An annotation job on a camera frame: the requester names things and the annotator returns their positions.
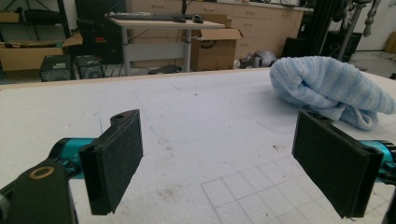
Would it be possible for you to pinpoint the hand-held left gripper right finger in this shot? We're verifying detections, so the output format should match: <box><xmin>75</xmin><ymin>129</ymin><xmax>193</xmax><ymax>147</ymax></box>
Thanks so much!
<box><xmin>291</xmin><ymin>110</ymin><xmax>385</xmax><ymax>219</ymax></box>

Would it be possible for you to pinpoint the black computer tower with label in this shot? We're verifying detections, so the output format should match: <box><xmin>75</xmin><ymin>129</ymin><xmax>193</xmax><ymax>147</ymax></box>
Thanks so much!
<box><xmin>39</xmin><ymin>54</ymin><xmax>74</xmax><ymax>83</ymax></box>

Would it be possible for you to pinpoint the grey metal stand pole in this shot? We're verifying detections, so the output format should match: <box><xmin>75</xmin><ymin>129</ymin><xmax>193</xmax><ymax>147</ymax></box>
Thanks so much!
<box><xmin>336</xmin><ymin>2</ymin><xmax>366</xmax><ymax>62</ymax></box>

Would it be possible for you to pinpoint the white desk with grey legs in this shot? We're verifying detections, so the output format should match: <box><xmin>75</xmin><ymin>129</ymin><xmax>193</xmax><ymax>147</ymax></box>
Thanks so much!
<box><xmin>108</xmin><ymin>17</ymin><xmax>226</xmax><ymax>77</ymax></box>

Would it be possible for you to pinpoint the large black cabinet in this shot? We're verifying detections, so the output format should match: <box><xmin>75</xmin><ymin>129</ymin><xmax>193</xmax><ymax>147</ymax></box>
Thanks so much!
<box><xmin>74</xmin><ymin>0</ymin><xmax>127</xmax><ymax>65</ymax></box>

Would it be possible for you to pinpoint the white foam mat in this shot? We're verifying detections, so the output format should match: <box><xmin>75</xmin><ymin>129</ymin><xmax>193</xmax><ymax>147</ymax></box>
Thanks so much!
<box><xmin>0</xmin><ymin>68</ymin><xmax>396</xmax><ymax>224</ymax></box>

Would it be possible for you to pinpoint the black computer tower with fan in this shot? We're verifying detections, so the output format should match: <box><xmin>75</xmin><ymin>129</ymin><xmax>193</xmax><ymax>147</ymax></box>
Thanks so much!
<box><xmin>75</xmin><ymin>54</ymin><xmax>106</xmax><ymax>79</ymax></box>

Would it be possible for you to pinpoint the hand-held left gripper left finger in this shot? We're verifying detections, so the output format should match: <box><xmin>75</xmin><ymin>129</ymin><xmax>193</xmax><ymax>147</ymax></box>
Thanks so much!
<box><xmin>78</xmin><ymin>109</ymin><xmax>144</xmax><ymax>217</ymax></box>

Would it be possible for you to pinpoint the black frame post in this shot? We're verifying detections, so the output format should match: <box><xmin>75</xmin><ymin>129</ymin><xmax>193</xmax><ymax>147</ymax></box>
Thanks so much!
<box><xmin>305</xmin><ymin>0</ymin><xmax>333</xmax><ymax>58</ymax></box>

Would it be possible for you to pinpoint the black keyboard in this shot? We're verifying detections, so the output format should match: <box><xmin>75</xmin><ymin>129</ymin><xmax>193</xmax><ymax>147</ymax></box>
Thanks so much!
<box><xmin>106</xmin><ymin>12</ymin><xmax>188</xmax><ymax>23</ymax></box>

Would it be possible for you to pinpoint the black shelf rack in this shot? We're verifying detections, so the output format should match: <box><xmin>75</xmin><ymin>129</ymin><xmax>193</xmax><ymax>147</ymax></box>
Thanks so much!
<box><xmin>0</xmin><ymin>0</ymin><xmax>72</xmax><ymax>40</ymax></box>

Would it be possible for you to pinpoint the grey rounded device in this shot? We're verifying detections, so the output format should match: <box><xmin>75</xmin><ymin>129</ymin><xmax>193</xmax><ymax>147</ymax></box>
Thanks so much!
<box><xmin>238</xmin><ymin>50</ymin><xmax>278</xmax><ymax>69</ymax></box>

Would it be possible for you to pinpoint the wide open cardboard box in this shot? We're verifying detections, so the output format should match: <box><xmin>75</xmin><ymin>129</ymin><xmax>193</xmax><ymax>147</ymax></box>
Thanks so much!
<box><xmin>0</xmin><ymin>32</ymin><xmax>84</xmax><ymax>72</ymax></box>

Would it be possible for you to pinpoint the flat black device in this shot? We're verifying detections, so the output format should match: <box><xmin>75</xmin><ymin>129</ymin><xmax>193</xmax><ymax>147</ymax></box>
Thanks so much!
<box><xmin>148</xmin><ymin>63</ymin><xmax>183</xmax><ymax>76</ymax></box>

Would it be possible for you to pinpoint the blue striped towel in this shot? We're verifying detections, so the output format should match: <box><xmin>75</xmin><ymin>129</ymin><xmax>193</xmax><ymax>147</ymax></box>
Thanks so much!
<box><xmin>269</xmin><ymin>55</ymin><xmax>396</xmax><ymax>132</ymax></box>

